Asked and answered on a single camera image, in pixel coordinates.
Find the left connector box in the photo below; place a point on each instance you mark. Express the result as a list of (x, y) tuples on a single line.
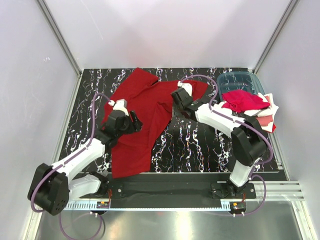
[(103, 204)]

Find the right aluminium frame post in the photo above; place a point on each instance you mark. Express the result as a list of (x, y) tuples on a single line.
[(276, 33)]

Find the left aluminium frame post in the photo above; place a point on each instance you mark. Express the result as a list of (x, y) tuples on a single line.
[(44, 8)]

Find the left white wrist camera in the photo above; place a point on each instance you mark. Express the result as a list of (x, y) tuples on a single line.
[(119, 105)]

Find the black marble pattern mat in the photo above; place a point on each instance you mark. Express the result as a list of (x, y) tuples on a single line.
[(184, 145)]

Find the aluminium frame post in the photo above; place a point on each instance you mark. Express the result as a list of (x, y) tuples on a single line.
[(44, 8), (276, 33)]

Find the clear blue plastic bin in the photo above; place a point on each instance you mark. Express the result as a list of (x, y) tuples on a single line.
[(238, 80)]

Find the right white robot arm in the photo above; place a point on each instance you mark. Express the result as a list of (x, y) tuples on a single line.
[(249, 142)]

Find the front aluminium rail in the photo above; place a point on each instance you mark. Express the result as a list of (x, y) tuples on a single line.
[(282, 190)]

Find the connector box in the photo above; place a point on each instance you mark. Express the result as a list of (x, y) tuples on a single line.
[(103, 204), (238, 207)]

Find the right connector box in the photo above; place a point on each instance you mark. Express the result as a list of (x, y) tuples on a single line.
[(238, 207)]

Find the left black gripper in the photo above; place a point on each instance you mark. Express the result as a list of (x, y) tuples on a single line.
[(136, 125)]

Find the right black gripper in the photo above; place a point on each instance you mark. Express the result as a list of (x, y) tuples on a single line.
[(175, 103)]

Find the crimson t-shirt on pile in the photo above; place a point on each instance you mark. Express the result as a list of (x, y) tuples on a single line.
[(240, 101)]

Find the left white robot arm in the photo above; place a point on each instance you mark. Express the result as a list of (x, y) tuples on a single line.
[(66, 170)]

